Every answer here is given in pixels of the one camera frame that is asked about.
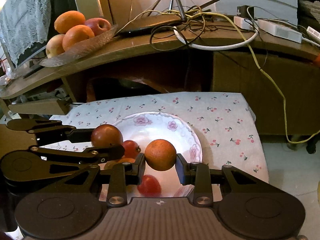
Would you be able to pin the large orange top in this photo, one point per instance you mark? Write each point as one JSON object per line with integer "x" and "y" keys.
{"x": 67, "y": 20}

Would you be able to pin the red apple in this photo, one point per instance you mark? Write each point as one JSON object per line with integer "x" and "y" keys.
{"x": 98, "y": 25}

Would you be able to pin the white floral ceramic plate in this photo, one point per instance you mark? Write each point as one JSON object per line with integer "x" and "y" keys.
{"x": 145, "y": 127}

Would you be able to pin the curved wooden desk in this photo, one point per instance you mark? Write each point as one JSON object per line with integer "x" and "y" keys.
{"x": 278, "y": 78}

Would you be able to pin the glass fruit dish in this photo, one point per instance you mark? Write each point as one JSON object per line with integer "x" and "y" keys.
{"x": 81, "y": 49}

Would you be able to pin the black wifi router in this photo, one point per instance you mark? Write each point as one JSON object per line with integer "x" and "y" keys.
{"x": 139, "y": 17}

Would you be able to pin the large orange front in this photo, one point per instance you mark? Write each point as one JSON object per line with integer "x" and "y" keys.
{"x": 75, "y": 35}

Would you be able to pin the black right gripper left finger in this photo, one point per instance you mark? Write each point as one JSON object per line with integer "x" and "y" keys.
{"x": 122, "y": 175}

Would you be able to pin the dark red plum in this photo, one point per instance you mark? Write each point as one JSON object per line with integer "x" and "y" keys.
{"x": 106, "y": 136}

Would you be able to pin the white lace curtain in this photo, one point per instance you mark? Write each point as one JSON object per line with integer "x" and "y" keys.
{"x": 24, "y": 22}

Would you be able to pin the yellow apple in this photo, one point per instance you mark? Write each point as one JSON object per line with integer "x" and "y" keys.
{"x": 54, "y": 46}

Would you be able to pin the brown kiwi fruit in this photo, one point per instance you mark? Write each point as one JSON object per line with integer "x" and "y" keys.
{"x": 110, "y": 164}

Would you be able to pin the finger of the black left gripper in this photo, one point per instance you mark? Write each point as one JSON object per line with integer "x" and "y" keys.
{"x": 53, "y": 128}
{"x": 90, "y": 155}

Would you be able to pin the small orange tangerine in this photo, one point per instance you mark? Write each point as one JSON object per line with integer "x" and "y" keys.
{"x": 160, "y": 155}
{"x": 126, "y": 160}

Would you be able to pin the white remote control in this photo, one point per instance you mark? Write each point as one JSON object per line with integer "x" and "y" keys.
{"x": 313, "y": 34}

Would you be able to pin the large orange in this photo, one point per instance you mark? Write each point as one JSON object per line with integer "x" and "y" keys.
{"x": 67, "y": 20}
{"x": 75, "y": 35}

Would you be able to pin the black power adapter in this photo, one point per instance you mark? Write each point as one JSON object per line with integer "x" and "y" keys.
{"x": 245, "y": 11}

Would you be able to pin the white power strip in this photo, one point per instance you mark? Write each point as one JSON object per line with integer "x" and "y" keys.
{"x": 272, "y": 28}

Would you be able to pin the red tomato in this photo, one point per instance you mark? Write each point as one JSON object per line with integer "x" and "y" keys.
{"x": 149, "y": 187}
{"x": 132, "y": 149}

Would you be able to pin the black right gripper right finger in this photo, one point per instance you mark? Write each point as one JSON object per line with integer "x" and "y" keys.
{"x": 198, "y": 175}

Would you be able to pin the cherry print white tablecloth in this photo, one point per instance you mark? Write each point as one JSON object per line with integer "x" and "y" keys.
{"x": 223, "y": 122}

